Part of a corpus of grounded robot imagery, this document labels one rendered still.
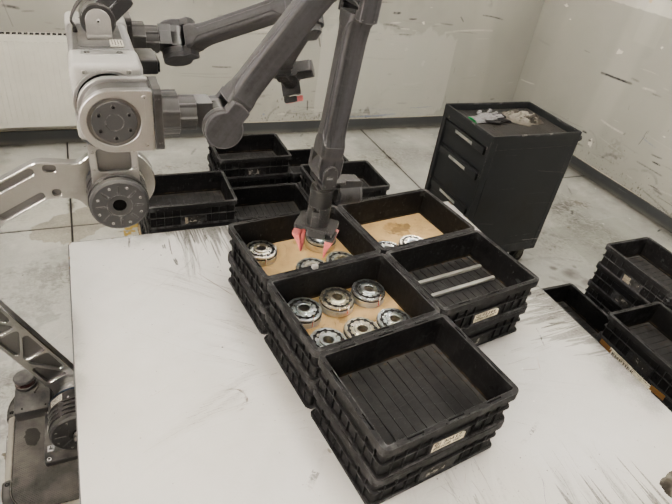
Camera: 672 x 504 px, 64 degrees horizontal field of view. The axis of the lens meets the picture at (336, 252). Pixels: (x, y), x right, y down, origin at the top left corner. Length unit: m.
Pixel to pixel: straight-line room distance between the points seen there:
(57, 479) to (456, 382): 1.26
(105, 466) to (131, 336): 0.42
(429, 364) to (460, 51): 4.06
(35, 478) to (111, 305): 0.58
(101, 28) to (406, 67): 3.93
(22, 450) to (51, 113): 2.71
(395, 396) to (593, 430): 0.61
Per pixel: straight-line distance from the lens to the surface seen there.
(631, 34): 5.00
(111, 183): 1.42
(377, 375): 1.44
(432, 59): 5.13
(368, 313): 1.61
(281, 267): 1.73
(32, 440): 2.12
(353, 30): 1.17
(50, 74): 4.21
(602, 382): 1.91
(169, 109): 1.10
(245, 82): 1.12
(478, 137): 2.95
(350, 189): 1.32
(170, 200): 2.72
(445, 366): 1.52
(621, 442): 1.77
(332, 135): 1.23
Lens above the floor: 1.88
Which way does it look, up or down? 35 degrees down
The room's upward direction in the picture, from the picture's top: 9 degrees clockwise
